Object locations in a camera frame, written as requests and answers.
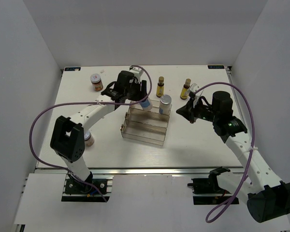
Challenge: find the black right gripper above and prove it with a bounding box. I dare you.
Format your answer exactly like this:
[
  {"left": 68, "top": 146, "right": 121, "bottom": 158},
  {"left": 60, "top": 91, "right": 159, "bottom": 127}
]
[{"left": 176, "top": 96, "right": 219, "bottom": 124}]

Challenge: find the white blue jar silver lid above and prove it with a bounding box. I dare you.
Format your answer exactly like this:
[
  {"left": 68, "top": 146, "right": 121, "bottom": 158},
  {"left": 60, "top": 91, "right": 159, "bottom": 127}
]
[{"left": 139, "top": 98, "right": 153, "bottom": 112}]

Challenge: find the yellow-label oil bottle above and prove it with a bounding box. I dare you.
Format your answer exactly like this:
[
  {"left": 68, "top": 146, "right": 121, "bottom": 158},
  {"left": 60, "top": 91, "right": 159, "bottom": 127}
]
[
  {"left": 156, "top": 76, "right": 164, "bottom": 98},
  {"left": 180, "top": 78, "right": 191, "bottom": 100}
]

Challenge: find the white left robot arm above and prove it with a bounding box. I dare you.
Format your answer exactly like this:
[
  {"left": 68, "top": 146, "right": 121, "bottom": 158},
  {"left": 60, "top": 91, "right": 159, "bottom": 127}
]
[{"left": 50, "top": 67, "right": 148, "bottom": 193}]

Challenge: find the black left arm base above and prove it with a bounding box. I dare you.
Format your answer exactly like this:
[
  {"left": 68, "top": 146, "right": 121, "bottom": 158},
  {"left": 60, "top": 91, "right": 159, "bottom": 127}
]
[{"left": 61, "top": 174, "right": 112, "bottom": 203}]

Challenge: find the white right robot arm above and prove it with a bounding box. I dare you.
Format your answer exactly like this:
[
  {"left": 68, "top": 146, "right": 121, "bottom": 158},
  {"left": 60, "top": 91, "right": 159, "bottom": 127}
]
[{"left": 176, "top": 91, "right": 290, "bottom": 223}]

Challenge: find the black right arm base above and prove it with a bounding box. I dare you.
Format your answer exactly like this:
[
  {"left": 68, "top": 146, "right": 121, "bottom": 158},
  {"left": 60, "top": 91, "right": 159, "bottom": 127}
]
[{"left": 187, "top": 167, "right": 232, "bottom": 205}]

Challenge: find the clear three-tier organizer rack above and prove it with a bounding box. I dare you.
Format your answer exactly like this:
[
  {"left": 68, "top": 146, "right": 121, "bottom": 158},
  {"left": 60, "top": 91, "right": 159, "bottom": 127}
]
[{"left": 120, "top": 100, "right": 171, "bottom": 146}]

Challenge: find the blue label right corner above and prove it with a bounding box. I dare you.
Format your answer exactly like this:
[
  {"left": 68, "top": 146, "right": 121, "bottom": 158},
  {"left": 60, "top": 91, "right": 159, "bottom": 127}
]
[{"left": 207, "top": 65, "right": 225, "bottom": 70}]

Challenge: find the blue label corner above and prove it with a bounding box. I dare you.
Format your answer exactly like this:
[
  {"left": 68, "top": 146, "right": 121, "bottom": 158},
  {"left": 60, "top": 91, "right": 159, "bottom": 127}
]
[
  {"left": 64, "top": 67, "right": 81, "bottom": 72},
  {"left": 207, "top": 65, "right": 225, "bottom": 70}
]

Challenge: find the brown jar white red lid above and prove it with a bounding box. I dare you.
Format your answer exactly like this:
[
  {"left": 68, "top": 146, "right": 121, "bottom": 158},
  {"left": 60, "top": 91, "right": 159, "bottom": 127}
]
[{"left": 90, "top": 73, "right": 103, "bottom": 91}]

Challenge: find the blue label left corner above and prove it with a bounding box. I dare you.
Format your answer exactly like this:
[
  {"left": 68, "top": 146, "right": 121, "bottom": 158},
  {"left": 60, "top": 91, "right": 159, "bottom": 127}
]
[{"left": 64, "top": 67, "right": 81, "bottom": 72}]

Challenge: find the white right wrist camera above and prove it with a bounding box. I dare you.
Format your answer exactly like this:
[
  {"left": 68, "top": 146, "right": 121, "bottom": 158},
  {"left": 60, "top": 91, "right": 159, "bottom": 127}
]
[{"left": 188, "top": 83, "right": 203, "bottom": 108}]

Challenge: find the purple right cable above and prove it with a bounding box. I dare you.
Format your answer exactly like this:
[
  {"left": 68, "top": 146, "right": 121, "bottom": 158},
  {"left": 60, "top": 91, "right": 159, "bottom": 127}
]
[{"left": 194, "top": 82, "right": 254, "bottom": 223}]

